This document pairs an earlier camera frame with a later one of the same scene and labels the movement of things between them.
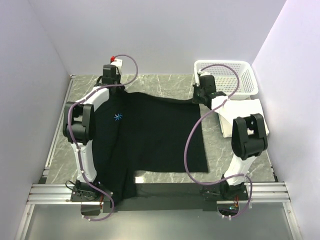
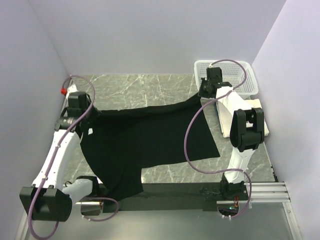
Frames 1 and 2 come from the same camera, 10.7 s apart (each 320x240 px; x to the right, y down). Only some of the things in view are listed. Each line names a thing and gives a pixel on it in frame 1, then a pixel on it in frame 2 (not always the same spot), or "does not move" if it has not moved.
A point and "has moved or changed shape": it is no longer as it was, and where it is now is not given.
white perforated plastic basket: x=235 y=78 does not move
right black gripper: x=195 y=99 -> x=201 y=93
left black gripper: x=118 y=76 -> x=95 y=114
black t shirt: x=134 y=132 has moved or changed shape
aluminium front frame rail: x=60 y=194 does not move
